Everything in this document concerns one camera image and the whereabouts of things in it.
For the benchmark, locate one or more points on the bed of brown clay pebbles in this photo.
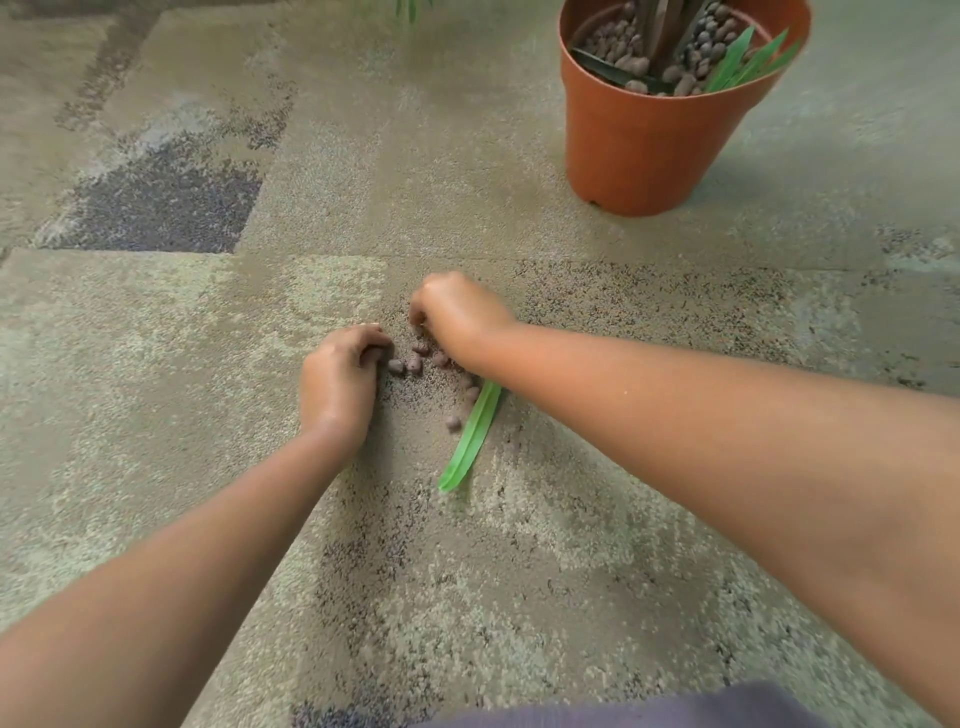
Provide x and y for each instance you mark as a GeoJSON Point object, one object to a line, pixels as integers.
{"type": "Point", "coordinates": [615, 41]}

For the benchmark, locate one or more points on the narrow dark green leaf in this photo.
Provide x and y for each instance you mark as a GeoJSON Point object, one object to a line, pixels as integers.
{"type": "Point", "coordinates": [615, 73]}

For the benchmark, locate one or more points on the person's left hand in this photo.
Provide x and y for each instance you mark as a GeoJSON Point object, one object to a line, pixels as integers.
{"type": "Point", "coordinates": [341, 382]}

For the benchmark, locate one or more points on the brown clay pebbles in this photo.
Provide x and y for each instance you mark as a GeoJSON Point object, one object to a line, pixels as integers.
{"type": "Point", "coordinates": [414, 365]}

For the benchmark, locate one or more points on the green palm plant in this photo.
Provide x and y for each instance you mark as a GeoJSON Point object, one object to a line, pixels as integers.
{"type": "Point", "coordinates": [667, 30]}

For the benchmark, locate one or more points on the long light green leaf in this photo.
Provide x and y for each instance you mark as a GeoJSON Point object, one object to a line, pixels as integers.
{"type": "Point", "coordinates": [469, 442]}

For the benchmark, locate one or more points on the person's right forearm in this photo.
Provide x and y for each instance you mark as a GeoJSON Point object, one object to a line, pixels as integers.
{"type": "Point", "coordinates": [712, 450]}

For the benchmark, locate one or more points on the terracotta plastic plant pot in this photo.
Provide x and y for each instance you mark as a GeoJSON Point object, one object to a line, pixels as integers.
{"type": "Point", "coordinates": [637, 165]}

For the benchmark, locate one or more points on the person's left forearm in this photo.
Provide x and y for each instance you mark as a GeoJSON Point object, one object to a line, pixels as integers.
{"type": "Point", "coordinates": [150, 585]}

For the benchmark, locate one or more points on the grey patterned trousers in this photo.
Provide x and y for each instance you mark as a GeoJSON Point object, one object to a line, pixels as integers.
{"type": "Point", "coordinates": [637, 712]}

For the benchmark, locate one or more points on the split green leaf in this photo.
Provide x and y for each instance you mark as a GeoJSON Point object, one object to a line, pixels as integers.
{"type": "Point", "coordinates": [731, 64]}

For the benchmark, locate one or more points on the person's right hand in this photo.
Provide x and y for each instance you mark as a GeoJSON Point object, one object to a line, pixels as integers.
{"type": "Point", "coordinates": [461, 315]}

